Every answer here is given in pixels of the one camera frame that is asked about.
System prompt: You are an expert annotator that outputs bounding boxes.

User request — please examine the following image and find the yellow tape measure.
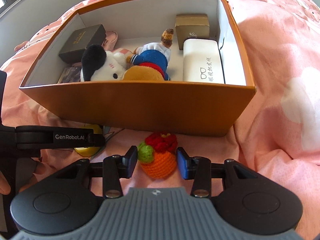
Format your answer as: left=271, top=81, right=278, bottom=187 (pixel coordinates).
left=74, top=124, right=104, bottom=158

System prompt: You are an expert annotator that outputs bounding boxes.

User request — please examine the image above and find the crochet orange fruit toy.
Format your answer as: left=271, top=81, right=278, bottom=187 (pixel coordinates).
left=138, top=132, right=178, bottom=179

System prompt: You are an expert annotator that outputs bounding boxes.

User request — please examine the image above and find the white glasses case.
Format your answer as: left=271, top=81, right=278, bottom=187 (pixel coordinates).
left=183, top=38, right=225, bottom=84

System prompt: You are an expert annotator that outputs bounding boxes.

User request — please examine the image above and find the gold square gift box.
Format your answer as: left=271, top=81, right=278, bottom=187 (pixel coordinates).
left=175, top=14, right=210, bottom=50

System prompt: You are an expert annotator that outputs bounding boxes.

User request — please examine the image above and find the person's left hand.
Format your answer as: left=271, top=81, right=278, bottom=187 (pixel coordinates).
left=0, top=172, right=11, bottom=195

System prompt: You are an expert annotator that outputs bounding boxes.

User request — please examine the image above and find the orange cardboard storage box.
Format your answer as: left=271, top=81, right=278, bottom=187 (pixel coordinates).
left=19, top=0, right=257, bottom=137

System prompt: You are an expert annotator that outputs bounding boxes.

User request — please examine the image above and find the dark booklet in box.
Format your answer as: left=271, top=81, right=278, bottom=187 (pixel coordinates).
left=57, top=67, right=81, bottom=83

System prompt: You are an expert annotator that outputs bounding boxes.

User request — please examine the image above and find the white black plush toy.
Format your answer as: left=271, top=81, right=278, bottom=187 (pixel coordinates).
left=80, top=44, right=128, bottom=82

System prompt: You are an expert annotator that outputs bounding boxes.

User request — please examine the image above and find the pink printed duvet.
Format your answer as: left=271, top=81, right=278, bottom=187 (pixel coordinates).
left=1, top=0, right=319, bottom=239

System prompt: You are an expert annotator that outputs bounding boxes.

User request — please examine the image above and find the black rectangular box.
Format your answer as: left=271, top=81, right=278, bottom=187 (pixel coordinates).
left=59, top=24, right=106, bottom=63

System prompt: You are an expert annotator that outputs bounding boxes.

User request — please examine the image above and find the bear doll blue outfit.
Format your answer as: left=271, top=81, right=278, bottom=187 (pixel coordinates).
left=123, top=28, right=174, bottom=81

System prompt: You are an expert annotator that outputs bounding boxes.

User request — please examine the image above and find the pink pouch in box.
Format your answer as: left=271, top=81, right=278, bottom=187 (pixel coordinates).
left=102, top=31, right=118, bottom=51

